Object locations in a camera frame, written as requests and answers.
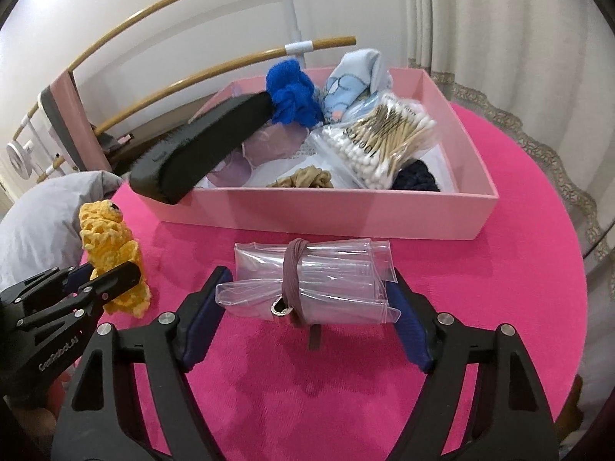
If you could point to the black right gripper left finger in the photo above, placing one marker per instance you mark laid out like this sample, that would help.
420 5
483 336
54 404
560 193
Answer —
102 418

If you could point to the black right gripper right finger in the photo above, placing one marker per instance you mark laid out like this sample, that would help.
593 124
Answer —
509 419

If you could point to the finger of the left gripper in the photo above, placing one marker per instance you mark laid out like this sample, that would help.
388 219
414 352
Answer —
48 287
90 298

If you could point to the yellow crochet toy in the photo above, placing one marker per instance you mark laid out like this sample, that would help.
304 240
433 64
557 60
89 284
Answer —
108 242

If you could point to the clear plastic bags bundle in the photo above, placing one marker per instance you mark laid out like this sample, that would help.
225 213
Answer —
310 285

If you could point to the dark navy knitted scrunchie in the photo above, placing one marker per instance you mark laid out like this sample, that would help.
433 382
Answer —
415 177

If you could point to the grey white pillow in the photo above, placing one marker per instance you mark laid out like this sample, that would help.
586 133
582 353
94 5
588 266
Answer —
41 230

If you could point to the small white desk fan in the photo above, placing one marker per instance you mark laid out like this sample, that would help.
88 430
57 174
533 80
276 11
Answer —
20 158

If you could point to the white wooden ballet barre stand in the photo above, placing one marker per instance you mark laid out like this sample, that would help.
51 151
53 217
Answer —
116 66

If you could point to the low white drawer cabinet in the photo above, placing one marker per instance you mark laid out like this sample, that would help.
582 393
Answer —
148 134

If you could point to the lilac organza scrunchie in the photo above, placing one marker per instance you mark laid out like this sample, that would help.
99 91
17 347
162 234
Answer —
269 143

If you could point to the beige satin scrunchie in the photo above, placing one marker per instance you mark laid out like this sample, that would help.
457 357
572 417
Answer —
306 177

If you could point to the royal blue fuzzy cloth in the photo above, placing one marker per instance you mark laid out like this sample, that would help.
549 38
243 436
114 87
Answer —
293 95

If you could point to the pink rectangular storage box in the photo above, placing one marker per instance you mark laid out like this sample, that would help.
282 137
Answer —
460 214

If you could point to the bag of cotton swabs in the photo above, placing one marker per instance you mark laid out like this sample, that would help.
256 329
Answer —
377 138

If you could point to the light blue cartoon print cloth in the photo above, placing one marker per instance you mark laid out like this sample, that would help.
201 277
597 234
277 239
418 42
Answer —
359 72

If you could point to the cream curtain with lace trim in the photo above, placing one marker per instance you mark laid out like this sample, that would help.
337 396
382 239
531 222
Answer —
542 71

